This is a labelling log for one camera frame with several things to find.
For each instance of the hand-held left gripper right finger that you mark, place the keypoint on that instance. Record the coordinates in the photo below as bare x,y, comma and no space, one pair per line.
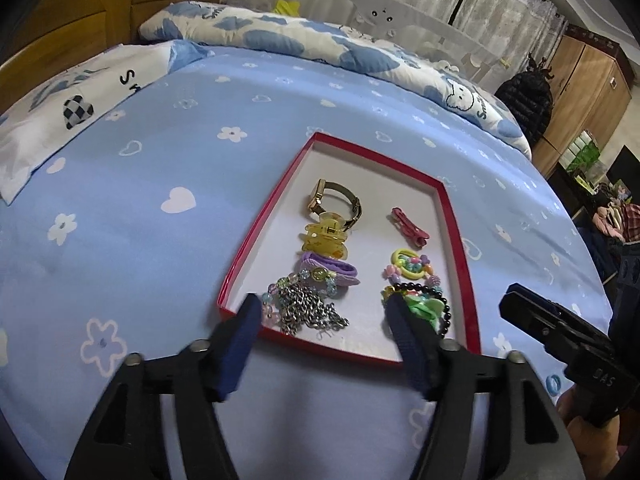
407,340

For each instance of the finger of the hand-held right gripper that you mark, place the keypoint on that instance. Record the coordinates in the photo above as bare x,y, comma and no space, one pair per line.
575,350

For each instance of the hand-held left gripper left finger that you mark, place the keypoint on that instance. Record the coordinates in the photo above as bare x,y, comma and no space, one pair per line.
245,335

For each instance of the yellow claw hair clip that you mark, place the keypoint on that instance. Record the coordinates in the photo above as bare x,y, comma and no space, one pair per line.
322,240

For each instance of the red cardboard tray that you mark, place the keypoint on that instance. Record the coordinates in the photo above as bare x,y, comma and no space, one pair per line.
370,190

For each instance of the person's right hand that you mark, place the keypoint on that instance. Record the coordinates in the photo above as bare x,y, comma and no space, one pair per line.
595,450

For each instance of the red plaid cloth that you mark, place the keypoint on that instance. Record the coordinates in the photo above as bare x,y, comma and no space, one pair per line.
631,222

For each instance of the pink cloth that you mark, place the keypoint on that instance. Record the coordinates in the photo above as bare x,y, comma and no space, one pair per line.
606,220

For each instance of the pink hair clip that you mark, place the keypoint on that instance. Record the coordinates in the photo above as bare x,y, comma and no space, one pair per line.
407,225

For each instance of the black monitor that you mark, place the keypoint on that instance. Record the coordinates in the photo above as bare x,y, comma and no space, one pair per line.
627,170

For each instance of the blue flower bedsheet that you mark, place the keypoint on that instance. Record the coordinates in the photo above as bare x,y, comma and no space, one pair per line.
150,260

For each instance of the stack of green boxes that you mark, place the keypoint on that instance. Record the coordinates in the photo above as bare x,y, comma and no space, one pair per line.
584,152

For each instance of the gold wristwatch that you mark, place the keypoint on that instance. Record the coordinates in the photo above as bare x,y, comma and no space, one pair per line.
316,200

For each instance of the wooden wardrobe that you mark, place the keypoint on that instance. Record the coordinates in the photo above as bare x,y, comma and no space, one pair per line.
590,90

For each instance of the black puffer jacket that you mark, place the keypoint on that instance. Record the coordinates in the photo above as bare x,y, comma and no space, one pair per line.
525,105

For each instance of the white pillow with checkered heart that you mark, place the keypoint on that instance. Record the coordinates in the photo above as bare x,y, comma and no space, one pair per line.
50,125

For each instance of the blue cloud-print pillow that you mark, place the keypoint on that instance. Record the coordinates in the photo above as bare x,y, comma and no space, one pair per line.
300,35

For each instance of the yellow plush toy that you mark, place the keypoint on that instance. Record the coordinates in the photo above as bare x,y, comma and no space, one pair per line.
286,7

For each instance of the wooden headboard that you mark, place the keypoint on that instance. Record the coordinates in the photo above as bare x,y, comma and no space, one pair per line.
75,10

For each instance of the grey bed rail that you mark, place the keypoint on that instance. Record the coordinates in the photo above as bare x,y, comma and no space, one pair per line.
400,10

